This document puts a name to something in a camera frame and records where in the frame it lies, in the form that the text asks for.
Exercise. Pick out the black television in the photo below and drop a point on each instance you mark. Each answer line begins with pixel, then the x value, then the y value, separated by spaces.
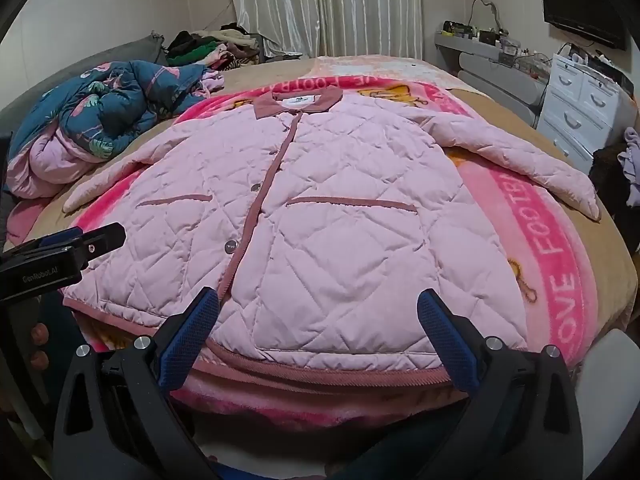
pixel 580 5

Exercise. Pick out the grey vanity desk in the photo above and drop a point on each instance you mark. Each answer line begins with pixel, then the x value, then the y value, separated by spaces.
pixel 490 67

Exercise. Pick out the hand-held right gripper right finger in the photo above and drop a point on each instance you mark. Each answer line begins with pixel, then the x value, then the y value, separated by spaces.
pixel 445 325

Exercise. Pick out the white drawer chest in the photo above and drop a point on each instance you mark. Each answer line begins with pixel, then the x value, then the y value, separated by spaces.
pixel 570 110

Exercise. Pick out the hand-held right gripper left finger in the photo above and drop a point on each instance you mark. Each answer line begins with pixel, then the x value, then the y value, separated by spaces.
pixel 192 325

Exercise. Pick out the purple garment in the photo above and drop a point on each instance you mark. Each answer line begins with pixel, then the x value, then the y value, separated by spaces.
pixel 631 155

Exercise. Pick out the clutter of small desk items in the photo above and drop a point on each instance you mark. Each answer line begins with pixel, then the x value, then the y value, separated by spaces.
pixel 500 42

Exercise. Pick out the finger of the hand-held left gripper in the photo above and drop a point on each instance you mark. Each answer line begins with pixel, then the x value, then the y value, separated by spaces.
pixel 105 240
pixel 52 240

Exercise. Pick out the person's left hand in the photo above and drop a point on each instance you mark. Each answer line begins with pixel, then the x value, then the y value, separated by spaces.
pixel 39 334

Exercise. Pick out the grey padded headboard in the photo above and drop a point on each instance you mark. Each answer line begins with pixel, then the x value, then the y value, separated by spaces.
pixel 100 55

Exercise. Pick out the blue floral duvet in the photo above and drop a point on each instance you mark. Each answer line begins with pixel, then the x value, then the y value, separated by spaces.
pixel 100 105

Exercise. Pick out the bed with tan sheet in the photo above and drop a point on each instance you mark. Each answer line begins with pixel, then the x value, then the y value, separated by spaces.
pixel 575 125

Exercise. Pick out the peach printed blanket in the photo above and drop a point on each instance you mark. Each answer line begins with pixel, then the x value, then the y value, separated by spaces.
pixel 380 67

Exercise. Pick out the pink quilted jacket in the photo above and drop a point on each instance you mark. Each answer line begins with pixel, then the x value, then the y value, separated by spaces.
pixel 310 210

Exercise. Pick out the pink cloth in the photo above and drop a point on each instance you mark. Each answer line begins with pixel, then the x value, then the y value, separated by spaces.
pixel 25 215

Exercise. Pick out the black box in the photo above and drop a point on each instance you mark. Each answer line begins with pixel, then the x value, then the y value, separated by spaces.
pixel 612 67

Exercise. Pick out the pink printed blanket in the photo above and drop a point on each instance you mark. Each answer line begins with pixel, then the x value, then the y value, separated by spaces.
pixel 540 240

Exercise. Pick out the white curtain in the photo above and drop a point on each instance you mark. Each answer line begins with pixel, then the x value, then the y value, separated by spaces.
pixel 300 5

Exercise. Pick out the pile of clothes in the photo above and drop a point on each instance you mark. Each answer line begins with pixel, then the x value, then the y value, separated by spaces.
pixel 200 50

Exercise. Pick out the dark chair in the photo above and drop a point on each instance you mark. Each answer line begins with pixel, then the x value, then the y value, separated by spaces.
pixel 605 170

